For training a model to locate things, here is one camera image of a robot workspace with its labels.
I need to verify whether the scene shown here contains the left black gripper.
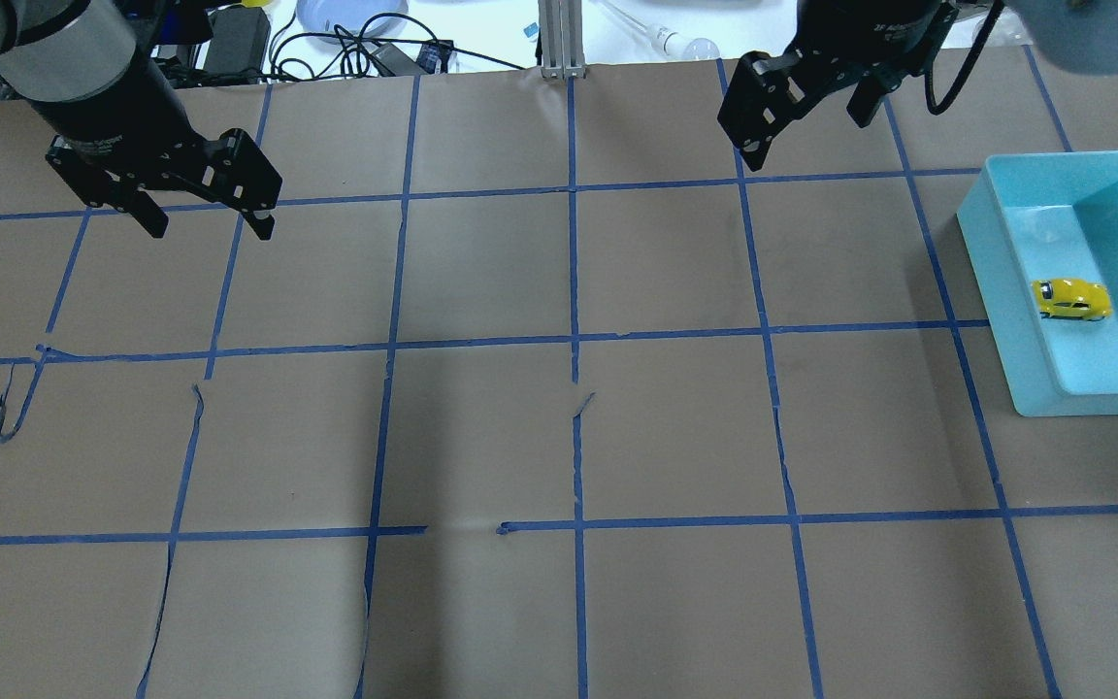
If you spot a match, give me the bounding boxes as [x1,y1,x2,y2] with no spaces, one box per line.
[26,49,283,242]

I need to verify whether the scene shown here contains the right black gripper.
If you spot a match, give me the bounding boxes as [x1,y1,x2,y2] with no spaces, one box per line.
[717,1,958,172]

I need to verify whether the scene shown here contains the yellow toy beetle car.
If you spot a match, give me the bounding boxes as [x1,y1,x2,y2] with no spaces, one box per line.
[1031,278,1114,322]

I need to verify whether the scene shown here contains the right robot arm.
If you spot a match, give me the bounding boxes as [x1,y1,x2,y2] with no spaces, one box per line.
[717,1,1118,172]

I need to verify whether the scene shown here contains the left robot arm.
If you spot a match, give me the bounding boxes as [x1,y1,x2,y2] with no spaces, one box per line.
[0,1,283,242]

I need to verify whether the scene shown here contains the black power adapter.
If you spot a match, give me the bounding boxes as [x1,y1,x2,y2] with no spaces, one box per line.
[201,6,271,84]

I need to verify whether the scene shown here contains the light bulb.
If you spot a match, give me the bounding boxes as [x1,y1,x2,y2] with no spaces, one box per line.
[646,25,720,62]

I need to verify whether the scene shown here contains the light blue plate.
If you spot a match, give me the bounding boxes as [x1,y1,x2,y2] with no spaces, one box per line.
[294,0,408,42]

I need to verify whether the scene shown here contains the turquoise plastic bin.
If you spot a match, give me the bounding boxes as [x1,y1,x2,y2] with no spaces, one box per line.
[958,150,1118,416]

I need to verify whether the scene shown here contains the brown paper table cover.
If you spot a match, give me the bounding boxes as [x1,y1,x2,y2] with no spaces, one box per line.
[0,48,1118,698]

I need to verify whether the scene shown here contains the aluminium frame post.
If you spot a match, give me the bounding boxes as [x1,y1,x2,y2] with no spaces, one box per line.
[536,0,587,81]

